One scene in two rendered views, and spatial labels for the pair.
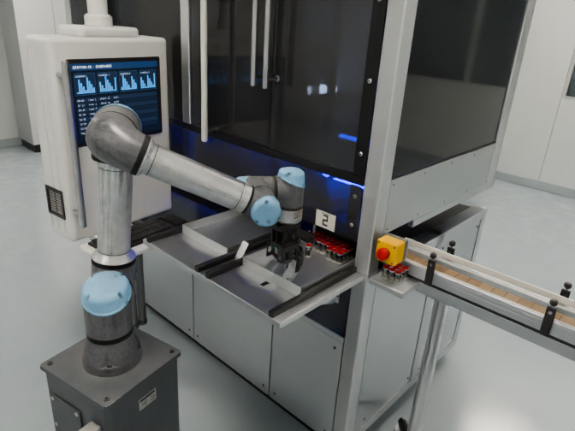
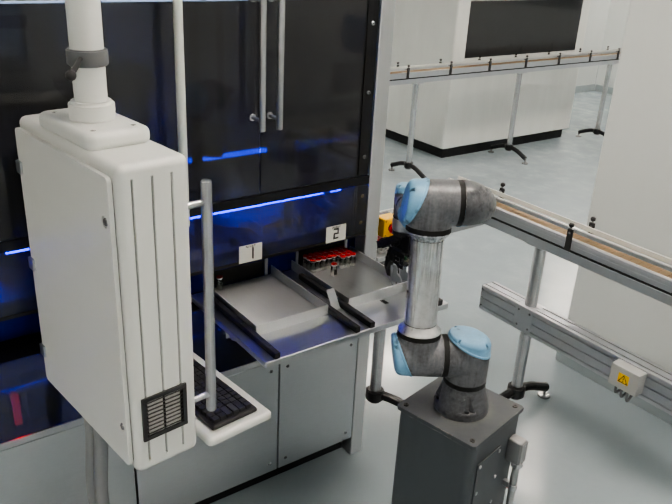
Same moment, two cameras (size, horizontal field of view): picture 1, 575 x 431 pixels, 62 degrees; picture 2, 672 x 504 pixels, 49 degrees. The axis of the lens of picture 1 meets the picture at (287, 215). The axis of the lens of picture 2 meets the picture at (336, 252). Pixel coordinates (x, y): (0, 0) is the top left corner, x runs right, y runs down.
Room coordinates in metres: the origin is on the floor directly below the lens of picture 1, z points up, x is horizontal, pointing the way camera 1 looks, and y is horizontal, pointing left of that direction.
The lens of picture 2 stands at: (1.06, 2.20, 1.99)
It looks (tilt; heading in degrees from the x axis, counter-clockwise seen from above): 24 degrees down; 281
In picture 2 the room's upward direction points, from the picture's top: 3 degrees clockwise
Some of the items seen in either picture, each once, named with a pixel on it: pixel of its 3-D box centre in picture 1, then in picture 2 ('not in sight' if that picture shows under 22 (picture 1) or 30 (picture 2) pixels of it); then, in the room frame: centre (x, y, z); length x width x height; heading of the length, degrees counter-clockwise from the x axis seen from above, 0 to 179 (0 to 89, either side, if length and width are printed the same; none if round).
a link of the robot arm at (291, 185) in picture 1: (289, 188); (406, 201); (1.28, 0.00, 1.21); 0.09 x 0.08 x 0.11; 104
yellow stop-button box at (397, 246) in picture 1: (391, 249); (385, 224); (1.38, -0.34, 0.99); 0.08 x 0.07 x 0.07; 138
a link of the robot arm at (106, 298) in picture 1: (108, 303); (465, 354); (1.04, 0.44, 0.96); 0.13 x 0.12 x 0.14; 14
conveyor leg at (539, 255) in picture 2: not in sight; (527, 323); (0.78, -0.74, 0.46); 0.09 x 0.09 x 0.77; 48
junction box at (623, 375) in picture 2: not in sight; (627, 377); (0.43, -0.34, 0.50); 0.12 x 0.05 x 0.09; 138
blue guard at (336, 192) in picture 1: (181, 148); (95, 265); (2.09, 0.49, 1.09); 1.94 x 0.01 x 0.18; 48
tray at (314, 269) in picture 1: (305, 259); (349, 274); (1.46, -0.07, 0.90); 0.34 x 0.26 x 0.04; 138
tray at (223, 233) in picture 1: (239, 227); (264, 297); (1.69, 0.18, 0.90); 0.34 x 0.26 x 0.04; 138
